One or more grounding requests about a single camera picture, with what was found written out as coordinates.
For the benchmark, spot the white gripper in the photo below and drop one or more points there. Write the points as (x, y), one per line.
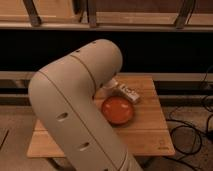
(128, 93)

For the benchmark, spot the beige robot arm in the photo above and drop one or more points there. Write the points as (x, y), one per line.
(61, 95)

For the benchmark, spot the orange ceramic bowl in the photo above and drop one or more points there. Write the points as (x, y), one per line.
(117, 110)

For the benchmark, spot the small wooden table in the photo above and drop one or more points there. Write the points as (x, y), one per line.
(146, 134)

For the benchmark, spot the wooden shelf rack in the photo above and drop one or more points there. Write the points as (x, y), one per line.
(108, 15)

